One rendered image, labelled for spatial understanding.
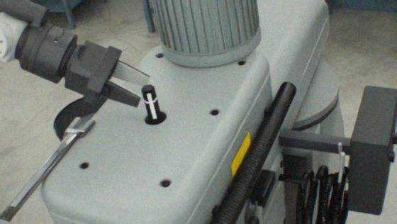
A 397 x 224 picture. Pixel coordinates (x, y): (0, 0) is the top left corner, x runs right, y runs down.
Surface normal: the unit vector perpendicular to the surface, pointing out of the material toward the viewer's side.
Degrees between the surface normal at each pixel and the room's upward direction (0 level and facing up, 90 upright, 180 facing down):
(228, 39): 90
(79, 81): 89
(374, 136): 0
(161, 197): 0
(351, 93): 0
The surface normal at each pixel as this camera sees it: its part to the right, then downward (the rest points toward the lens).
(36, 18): -0.01, 0.25
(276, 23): -0.16, -0.80
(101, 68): 0.36, -0.70
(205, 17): 0.03, 0.59
